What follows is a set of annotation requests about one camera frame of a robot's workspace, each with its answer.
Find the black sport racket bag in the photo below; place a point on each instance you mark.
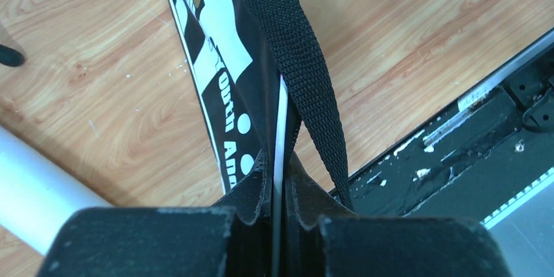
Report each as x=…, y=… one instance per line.
x=270, y=111

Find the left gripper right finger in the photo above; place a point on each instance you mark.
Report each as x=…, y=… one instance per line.
x=323, y=238

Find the white shuttlecock tube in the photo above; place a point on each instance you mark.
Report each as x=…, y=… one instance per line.
x=37, y=196

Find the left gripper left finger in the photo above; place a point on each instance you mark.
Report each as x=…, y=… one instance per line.
x=228, y=238

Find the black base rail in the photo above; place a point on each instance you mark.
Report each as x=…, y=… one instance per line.
x=476, y=157

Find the pink music stand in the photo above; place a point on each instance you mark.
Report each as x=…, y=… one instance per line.
x=11, y=57

